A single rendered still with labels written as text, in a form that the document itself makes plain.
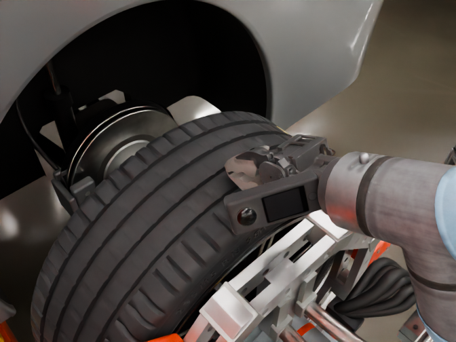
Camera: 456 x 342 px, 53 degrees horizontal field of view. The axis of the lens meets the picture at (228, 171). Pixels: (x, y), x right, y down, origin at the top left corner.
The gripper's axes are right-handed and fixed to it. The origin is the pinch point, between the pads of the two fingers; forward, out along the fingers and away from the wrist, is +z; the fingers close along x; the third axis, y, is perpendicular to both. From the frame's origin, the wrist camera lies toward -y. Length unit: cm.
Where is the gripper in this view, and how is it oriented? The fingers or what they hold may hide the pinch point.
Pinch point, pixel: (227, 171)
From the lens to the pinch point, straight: 68.0
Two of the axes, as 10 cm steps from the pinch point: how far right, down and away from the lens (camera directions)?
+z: -6.1, -1.5, 7.8
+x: -2.9, -8.7, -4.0
